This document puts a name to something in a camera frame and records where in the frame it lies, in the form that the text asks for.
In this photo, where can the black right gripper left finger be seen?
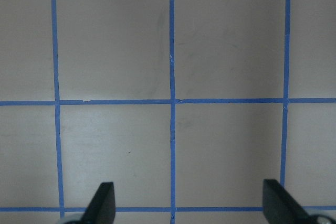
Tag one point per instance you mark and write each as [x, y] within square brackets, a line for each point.
[102, 208]

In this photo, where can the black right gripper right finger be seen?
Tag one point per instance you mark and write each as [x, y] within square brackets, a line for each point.
[279, 207]

